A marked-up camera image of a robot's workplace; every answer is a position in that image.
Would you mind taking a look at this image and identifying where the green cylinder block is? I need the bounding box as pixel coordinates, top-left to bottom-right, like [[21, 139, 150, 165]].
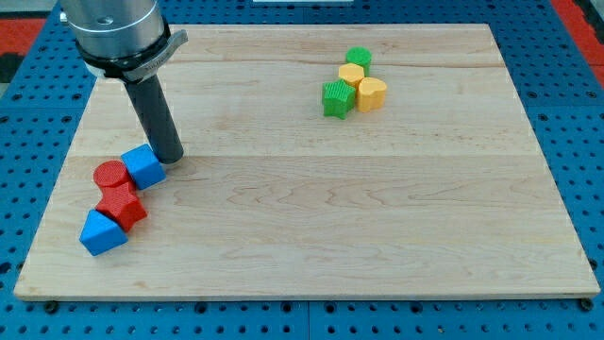
[[345, 46, 372, 77]]

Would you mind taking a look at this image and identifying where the wooden board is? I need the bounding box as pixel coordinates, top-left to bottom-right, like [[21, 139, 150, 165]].
[[14, 24, 600, 301]]

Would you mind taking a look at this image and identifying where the blue triangle block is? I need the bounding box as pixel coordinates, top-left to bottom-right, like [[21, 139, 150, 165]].
[[79, 210, 127, 256]]

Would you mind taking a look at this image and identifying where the yellow hexagon block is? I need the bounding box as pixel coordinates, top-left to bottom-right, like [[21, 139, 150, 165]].
[[338, 63, 365, 89]]

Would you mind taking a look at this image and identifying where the red cylinder block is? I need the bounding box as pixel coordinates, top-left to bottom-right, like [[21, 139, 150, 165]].
[[92, 160, 134, 190]]

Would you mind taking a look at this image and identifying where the yellow heart block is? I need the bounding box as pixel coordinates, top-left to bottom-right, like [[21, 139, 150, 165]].
[[357, 77, 388, 112]]

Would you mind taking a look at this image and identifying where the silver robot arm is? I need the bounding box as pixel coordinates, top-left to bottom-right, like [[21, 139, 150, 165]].
[[59, 0, 188, 83]]

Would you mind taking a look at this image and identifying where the green star block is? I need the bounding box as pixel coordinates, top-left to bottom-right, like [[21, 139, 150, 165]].
[[322, 79, 356, 120]]

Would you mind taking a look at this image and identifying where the red star block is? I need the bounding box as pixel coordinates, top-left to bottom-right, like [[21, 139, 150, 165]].
[[95, 181, 147, 232]]

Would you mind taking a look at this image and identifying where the blue cube block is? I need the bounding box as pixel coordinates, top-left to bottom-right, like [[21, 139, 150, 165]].
[[121, 144, 166, 190]]

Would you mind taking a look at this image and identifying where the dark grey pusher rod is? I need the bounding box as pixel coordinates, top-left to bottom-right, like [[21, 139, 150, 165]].
[[125, 76, 184, 164]]

